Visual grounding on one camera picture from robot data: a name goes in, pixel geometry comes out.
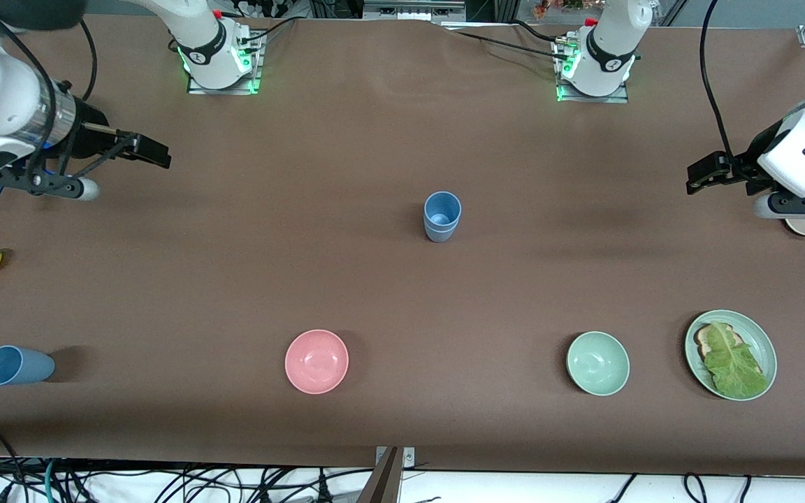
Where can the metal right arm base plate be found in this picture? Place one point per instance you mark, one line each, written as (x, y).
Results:
(256, 63)

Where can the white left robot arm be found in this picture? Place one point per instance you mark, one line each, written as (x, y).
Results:
(801, 164)

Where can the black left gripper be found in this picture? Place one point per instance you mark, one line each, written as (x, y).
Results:
(743, 170)

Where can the small metal table bracket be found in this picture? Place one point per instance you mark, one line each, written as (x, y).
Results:
(409, 457)

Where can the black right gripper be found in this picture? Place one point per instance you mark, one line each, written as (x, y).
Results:
(87, 128)

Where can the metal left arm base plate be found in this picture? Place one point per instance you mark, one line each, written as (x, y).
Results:
(595, 99)

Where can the blue plastic cup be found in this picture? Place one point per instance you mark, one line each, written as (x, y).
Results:
(18, 367)
(442, 209)
(441, 238)

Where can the dark metal beam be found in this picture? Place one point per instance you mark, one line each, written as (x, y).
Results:
(383, 485)

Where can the green bowl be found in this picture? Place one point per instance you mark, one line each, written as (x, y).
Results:
(598, 363)

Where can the green ceramic plate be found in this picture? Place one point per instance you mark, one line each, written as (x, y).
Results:
(760, 335)

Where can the green lettuce leaf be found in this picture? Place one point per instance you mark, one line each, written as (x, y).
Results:
(734, 367)

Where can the toast bread slice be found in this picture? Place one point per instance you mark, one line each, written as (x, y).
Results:
(704, 342)

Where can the brown table cloth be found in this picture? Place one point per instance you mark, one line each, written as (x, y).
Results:
(402, 293)

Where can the pink bowl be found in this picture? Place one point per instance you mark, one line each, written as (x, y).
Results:
(316, 362)

